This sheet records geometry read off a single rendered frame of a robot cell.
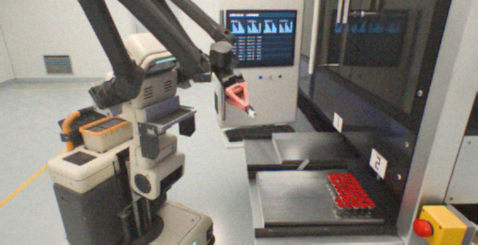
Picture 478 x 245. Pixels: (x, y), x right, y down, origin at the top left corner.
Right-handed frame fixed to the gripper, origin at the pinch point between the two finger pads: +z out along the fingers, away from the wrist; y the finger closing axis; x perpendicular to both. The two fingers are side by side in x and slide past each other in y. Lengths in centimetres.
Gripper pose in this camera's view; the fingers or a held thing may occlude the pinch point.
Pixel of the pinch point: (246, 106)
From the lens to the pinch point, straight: 81.3
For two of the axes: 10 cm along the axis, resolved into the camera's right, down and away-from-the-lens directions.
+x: -9.0, 3.9, -2.1
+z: 4.3, 6.9, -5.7
